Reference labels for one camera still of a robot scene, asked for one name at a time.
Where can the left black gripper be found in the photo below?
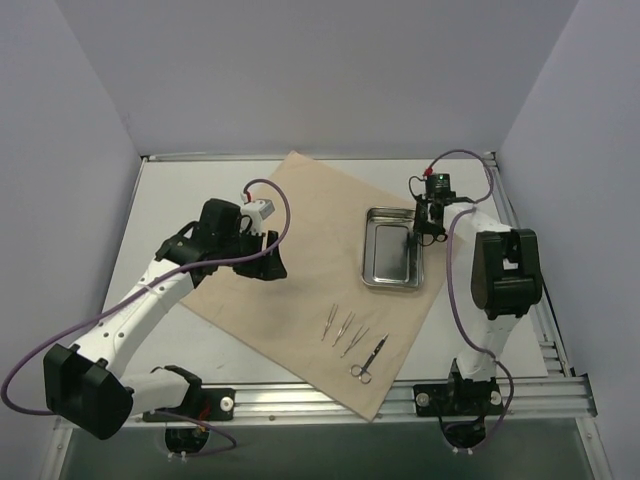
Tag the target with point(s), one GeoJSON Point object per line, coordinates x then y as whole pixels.
{"type": "Point", "coordinates": [263, 255]}

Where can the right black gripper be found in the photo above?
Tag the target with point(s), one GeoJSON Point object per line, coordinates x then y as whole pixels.
{"type": "Point", "coordinates": [425, 218]}

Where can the steel instrument tray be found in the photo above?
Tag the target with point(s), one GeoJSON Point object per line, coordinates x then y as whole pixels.
{"type": "Point", "coordinates": [384, 264]}

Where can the beige wrapping cloth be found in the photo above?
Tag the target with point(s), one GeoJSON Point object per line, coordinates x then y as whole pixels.
{"type": "Point", "coordinates": [322, 252]}

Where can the steel tweezers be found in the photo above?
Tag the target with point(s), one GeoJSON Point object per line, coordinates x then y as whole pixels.
{"type": "Point", "coordinates": [344, 327]}
{"type": "Point", "coordinates": [329, 321]}
{"type": "Point", "coordinates": [411, 255]}
{"type": "Point", "coordinates": [358, 336]}

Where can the steel surgical scissors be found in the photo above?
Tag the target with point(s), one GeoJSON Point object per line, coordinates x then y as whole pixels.
{"type": "Point", "coordinates": [361, 371]}

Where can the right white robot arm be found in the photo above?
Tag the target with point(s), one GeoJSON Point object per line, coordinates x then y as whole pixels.
{"type": "Point", "coordinates": [505, 280]}

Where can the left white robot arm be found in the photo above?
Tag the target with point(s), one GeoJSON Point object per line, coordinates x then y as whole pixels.
{"type": "Point", "coordinates": [86, 382]}

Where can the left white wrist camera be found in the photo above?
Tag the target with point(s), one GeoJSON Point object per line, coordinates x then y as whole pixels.
{"type": "Point", "coordinates": [256, 209]}

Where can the aluminium back rail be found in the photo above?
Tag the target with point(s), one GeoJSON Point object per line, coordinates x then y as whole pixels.
{"type": "Point", "coordinates": [227, 157]}

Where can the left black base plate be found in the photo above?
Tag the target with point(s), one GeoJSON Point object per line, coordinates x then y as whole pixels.
{"type": "Point", "coordinates": [209, 404]}

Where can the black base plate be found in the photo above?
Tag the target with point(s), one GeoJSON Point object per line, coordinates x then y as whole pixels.
{"type": "Point", "coordinates": [209, 404]}
{"type": "Point", "coordinates": [449, 400]}

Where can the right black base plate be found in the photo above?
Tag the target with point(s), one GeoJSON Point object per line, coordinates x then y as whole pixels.
{"type": "Point", "coordinates": [449, 400]}

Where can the aluminium front rail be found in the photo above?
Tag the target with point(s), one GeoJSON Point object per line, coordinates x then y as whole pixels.
{"type": "Point", "coordinates": [536, 398]}

